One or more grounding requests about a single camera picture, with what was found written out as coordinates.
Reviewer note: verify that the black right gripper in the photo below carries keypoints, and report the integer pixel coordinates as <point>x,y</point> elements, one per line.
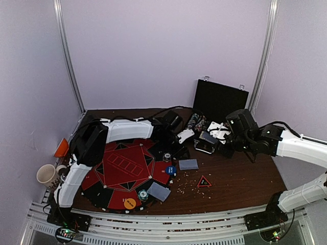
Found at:
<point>227,147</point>

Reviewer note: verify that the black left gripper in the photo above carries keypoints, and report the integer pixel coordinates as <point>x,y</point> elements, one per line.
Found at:
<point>178,153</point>

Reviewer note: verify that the purple 500 poker chip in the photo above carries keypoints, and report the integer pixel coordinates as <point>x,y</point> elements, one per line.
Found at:
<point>167,157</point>

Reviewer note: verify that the dealt blue card pair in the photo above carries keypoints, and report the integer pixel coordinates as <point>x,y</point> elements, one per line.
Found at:
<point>189,164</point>

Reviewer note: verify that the blue small blind button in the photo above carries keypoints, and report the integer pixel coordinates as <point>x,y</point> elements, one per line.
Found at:
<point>171,170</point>

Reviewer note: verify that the orange big blind button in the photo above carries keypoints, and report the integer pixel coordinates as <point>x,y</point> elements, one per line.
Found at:
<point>129,203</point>

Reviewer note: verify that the grey playing card deck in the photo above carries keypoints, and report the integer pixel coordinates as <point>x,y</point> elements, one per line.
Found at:
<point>207,137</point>

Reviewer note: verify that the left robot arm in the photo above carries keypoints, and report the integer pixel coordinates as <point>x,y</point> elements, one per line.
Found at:
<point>88,144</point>

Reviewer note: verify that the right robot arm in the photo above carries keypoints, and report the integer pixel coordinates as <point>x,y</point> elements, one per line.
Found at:
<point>241,133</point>

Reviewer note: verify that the left inner poker chip row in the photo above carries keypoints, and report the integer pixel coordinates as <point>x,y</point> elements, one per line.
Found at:
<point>199,125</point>

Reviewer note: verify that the poker chip row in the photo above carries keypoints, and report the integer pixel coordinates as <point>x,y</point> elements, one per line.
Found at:
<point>199,125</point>
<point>192,121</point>

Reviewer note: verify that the black poker chip case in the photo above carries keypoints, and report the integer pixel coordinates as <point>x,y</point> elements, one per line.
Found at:
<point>215,101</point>

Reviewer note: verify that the left outer poker chip row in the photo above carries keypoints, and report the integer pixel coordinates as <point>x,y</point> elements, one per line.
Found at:
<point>192,121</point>

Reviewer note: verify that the red black triangle card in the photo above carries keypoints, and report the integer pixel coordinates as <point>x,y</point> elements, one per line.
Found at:
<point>204,182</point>

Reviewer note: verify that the round red black poker mat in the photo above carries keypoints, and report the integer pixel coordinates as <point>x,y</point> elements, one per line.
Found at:
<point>127,167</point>

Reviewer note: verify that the orange plastic cup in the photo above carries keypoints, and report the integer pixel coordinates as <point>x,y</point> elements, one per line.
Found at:
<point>62,149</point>

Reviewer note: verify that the white patterned mug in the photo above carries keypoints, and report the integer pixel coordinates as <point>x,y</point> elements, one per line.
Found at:
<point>49,176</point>

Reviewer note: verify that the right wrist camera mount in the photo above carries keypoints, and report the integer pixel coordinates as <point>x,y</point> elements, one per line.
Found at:
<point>218,131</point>

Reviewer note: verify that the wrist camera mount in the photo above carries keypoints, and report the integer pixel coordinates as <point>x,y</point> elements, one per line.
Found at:
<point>184,135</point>
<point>218,131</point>

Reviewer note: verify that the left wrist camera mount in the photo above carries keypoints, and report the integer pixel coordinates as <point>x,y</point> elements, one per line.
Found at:
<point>184,135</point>

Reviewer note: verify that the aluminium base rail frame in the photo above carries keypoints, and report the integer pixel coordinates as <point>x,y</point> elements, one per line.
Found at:
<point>226,227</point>

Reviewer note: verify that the aluminium frame post right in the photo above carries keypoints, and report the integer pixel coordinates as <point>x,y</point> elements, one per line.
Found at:
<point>267,48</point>

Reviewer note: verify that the aluminium frame post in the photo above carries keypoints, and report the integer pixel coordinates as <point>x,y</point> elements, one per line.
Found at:
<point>267,48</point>
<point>67,55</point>

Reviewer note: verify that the aluminium frame post left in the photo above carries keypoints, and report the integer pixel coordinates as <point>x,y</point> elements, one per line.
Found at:
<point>67,55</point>

